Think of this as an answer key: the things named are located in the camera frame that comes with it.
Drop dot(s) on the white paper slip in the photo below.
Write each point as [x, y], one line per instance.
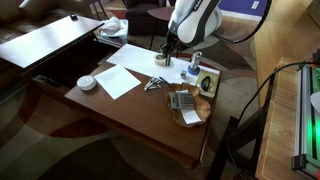
[182, 91]

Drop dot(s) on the crumpled white cloth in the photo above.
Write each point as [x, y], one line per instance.
[111, 25]

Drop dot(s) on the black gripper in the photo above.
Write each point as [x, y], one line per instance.
[171, 39]

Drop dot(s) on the dark brown armchair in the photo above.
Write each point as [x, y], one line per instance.
[143, 18]

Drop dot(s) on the patterned green brown rug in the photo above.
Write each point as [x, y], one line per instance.
[66, 150]

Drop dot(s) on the dark round side table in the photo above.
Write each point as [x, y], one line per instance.
[160, 14]

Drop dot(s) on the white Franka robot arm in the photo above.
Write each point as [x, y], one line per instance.
[196, 20]

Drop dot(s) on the brown leather sofa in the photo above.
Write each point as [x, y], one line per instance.
[20, 13]

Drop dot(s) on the small silver metal nut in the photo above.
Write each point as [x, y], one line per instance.
[183, 74]

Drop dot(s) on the grey desk calculator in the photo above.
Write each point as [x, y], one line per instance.
[182, 100]

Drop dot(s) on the light wooden cabinet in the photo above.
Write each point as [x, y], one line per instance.
[280, 126]

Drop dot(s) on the aluminium extrusion frame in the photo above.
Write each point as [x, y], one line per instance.
[305, 116]

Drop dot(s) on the white rounded object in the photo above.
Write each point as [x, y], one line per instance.
[316, 100]

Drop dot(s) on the black pen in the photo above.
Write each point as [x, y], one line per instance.
[164, 80]

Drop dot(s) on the rough wooden bowl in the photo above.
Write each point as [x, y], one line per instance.
[201, 108]

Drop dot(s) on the clear plastic storage bin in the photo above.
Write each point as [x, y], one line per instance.
[116, 37]

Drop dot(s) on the small dark metal cylinder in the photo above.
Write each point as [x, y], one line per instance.
[168, 60]

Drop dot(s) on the white note card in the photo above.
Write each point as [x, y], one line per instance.
[191, 116]

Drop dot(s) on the small black round object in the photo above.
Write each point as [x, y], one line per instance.
[73, 16]

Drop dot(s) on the white round speaker puck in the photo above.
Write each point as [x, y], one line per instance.
[86, 82]

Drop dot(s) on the black metal stand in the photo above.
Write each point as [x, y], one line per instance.
[233, 143]

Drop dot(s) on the large white paper sheet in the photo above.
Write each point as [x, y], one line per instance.
[140, 63]

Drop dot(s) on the white wall outlet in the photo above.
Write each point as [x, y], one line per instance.
[255, 4]

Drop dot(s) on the blue tape roll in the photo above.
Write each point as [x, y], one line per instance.
[193, 71]

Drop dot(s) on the small printed white paper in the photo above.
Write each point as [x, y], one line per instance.
[116, 81]

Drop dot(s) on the white masking tape roll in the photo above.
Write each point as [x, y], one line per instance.
[159, 60]

